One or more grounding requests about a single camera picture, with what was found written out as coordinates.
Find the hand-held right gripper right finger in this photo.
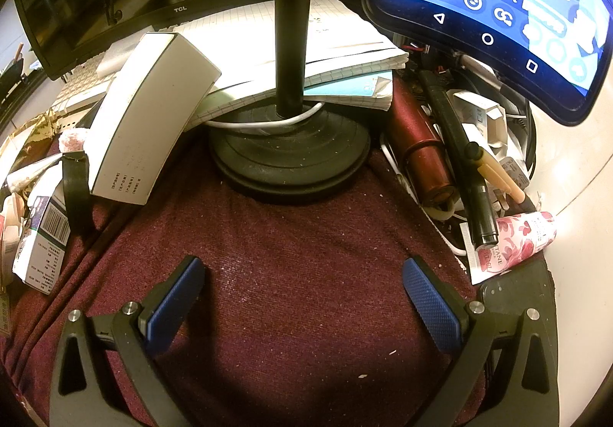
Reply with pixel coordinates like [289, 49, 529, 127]
[401, 256, 561, 427]

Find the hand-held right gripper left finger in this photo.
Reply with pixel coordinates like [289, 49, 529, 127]
[48, 255, 207, 427]

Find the blue and white medicine box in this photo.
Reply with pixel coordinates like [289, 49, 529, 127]
[12, 190, 72, 296]

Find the black plastic holder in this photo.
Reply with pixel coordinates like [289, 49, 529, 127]
[61, 151, 94, 236]

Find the large white cardboard box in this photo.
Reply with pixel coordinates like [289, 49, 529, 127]
[89, 31, 223, 207]

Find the pink fluffy pom-pom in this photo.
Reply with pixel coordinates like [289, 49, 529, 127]
[57, 130, 89, 154]

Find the grey squeeze tube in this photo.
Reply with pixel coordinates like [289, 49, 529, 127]
[5, 153, 65, 193]

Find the slim black pen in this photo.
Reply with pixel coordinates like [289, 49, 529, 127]
[416, 70, 501, 250]

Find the floral hand cream tube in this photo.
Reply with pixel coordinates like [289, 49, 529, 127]
[460, 211, 559, 286]

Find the beige pen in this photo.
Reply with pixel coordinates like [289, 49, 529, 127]
[476, 151, 525, 205]

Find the red metallic cylinder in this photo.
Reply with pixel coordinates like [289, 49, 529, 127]
[385, 77, 458, 207]

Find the white charger adapter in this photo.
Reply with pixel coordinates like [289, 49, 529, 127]
[452, 89, 508, 150]

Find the pale teal booklet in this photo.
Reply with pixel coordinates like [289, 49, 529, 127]
[302, 70, 393, 112]

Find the white keyboard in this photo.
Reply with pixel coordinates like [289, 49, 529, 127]
[50, 48, 125, 131]

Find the white grid notebook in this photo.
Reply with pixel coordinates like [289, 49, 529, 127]
[158, 0, 410, 128]

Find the black computer monitor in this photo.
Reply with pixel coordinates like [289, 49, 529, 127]
[12, 0, 365, 82]

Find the black ring light stand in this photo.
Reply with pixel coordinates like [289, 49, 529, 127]
[208, 0, 372, 206]

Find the black cable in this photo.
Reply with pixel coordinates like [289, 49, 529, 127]
[508, 87, 539, 183]

